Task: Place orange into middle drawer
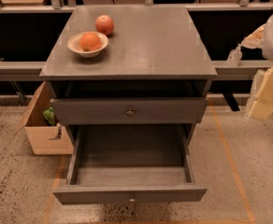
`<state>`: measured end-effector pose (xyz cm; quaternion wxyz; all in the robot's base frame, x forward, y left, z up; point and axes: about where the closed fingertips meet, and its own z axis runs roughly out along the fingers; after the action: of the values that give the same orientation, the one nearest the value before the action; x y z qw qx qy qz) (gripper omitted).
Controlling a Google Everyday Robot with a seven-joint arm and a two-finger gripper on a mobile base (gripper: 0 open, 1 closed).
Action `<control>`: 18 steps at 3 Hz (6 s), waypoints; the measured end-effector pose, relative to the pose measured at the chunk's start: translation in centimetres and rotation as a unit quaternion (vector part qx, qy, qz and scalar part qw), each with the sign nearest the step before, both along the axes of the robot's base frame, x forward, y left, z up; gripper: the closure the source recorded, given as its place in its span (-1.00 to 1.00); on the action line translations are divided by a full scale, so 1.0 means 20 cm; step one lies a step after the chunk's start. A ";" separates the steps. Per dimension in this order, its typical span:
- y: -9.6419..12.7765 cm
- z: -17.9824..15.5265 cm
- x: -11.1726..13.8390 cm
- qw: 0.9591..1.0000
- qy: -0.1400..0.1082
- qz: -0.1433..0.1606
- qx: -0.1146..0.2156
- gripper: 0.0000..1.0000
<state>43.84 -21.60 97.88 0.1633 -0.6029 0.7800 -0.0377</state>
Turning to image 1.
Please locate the green object in box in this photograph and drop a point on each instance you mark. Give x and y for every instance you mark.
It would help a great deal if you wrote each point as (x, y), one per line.
(49, 116)

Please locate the open grey bottom drawer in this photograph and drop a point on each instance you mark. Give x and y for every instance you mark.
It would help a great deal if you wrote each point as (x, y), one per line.
(130, 164)

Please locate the grey wooden drawer cabinet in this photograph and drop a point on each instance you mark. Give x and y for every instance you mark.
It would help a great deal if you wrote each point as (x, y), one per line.
(154, 52)

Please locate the closed grey middle drawer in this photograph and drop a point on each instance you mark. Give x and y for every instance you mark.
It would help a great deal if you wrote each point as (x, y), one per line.
(87, 111)

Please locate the clear plastic bottle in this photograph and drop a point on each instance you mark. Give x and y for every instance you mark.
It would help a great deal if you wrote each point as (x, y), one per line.
(234, 56)

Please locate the cardboard box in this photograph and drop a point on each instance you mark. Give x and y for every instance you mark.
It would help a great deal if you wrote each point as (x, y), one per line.
(45, 139)

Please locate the red apple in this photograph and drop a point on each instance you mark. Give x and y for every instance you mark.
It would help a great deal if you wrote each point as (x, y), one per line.
(104, 24)

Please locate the cream ceramic bowl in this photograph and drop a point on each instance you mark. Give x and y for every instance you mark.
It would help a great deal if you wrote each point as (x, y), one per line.
(73, 45)

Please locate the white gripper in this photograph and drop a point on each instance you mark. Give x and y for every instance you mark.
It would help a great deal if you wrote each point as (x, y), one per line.
(260, 105)

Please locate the orange fruit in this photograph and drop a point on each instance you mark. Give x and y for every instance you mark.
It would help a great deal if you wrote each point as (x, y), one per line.
(90, 41)

